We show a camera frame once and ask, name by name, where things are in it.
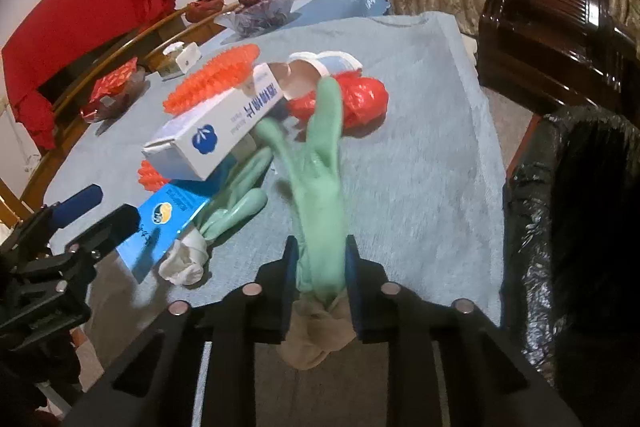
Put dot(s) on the red plastic bag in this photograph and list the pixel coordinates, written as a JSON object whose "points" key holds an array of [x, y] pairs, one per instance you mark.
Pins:
{"points": [[362, 99]]}

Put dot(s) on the small white box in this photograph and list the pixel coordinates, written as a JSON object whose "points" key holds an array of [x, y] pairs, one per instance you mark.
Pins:
{"points": [[187, 56]]}

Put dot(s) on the beige sock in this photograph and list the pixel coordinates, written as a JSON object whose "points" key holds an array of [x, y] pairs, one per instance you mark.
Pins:
{"points": [[315, 337]]}

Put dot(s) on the dried red pomegranate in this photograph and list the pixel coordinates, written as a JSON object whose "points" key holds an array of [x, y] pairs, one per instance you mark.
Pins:
{"points": [[205, 6]]}

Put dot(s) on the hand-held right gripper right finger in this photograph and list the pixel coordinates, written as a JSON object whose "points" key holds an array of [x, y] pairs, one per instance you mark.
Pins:
{"points": [[352, 292]]}

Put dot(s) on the white cardboard box blue logo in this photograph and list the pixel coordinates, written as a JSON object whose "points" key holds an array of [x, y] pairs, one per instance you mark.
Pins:
{"points": [[200, 142]]}

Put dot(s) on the green rubber glove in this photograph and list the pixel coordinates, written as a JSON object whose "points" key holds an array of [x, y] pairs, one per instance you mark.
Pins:
{"points": [[240, 207], [320, 187]]}

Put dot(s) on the black trash bag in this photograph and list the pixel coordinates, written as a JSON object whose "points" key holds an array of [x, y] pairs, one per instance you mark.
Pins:
{"points": [[575, 207]]}

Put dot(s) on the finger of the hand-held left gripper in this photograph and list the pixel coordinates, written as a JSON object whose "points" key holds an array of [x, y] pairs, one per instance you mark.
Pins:
{"points": [[117, 224], [77, 204]]}

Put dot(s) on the orange spiky massage roller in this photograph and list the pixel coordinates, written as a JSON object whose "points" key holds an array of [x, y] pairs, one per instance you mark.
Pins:
{"points": [[215, 77]]}

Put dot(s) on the dark wooden armchair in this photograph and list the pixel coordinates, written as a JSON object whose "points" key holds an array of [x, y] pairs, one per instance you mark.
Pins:
{"points": [[550, 32]]}

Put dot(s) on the glass fruit bowl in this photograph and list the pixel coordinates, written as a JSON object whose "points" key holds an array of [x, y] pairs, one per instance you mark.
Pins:
{"points": [[260, 17]]}

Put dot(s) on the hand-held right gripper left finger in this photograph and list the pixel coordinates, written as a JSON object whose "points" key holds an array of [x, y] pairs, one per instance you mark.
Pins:
{"points": [[290, 289]]}

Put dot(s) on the red patterned packet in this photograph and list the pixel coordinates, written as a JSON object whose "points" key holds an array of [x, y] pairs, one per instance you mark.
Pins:
{"points": [[112, 82]]}

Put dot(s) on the light wooden chair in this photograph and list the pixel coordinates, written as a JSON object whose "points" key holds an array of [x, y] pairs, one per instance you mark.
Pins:
{"points": [[35, 179]]}

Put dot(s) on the grey-blue towel blanket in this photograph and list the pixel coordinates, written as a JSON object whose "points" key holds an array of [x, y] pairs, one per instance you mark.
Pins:
{"points": [[425, 132]]}

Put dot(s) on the blue and white paper cup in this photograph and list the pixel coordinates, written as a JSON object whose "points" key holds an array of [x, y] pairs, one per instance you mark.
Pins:
{"points": [[335, 62]]}

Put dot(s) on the blue pillow bag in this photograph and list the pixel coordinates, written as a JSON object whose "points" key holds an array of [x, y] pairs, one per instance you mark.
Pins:
{"points": [[330, 9]]}

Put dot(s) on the red cloth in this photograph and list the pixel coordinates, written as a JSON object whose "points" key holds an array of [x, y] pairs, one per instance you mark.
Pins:
{"points": [[75, 7]]}

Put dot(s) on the orange spiky massage ball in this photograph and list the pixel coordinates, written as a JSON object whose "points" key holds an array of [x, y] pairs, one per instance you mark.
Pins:
{"points": [[149, 177]]}

